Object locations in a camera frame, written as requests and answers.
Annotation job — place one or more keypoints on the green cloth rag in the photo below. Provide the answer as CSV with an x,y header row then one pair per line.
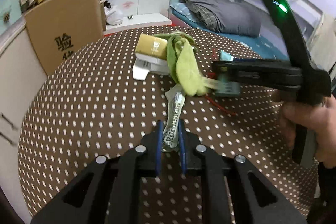
x,y
182,64

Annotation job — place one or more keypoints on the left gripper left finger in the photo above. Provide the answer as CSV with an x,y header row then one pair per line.
x,y
107,190

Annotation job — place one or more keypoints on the olive gold tea box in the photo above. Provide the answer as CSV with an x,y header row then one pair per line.
x,y
152,46

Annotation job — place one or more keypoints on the teal snack wrapper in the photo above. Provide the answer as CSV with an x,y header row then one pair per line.
x,y
225,56

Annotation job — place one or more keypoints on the person right hand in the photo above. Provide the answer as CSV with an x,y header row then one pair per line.
x,y
319,119

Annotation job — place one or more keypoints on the large brown cardboard box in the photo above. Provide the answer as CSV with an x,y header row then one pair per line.
x,y
59,28

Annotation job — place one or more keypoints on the red storage bench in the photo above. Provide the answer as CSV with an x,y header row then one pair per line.
x,y
138,21

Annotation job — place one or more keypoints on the white plastic bag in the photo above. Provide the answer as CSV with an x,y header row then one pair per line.
x,y
113,15

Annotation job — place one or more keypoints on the folded grey duvet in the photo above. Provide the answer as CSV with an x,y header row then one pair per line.
x,y
224,16

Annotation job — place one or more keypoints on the white cardboard box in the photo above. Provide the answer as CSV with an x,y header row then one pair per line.
x,y
145,64

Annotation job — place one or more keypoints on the brown polka dot tablecloth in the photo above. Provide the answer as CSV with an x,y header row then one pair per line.
x,y
92,106

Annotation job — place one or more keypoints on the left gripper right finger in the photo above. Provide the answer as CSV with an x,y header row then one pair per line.
x,y
233,189

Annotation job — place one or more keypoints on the teal quilted bed mattress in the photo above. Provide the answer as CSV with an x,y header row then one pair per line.
x,y
182,17

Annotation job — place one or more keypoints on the cream cabinet with handles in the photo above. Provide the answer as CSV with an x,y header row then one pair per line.
x,y
21,77

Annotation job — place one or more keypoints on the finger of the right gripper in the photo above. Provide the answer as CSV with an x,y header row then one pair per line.
x,y
245,59
274,74

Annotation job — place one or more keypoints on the hanging cream towel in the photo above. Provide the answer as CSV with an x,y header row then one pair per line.
x,y
322,44

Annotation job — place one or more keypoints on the silver foil blister strip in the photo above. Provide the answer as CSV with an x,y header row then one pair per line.
x,y
176,100

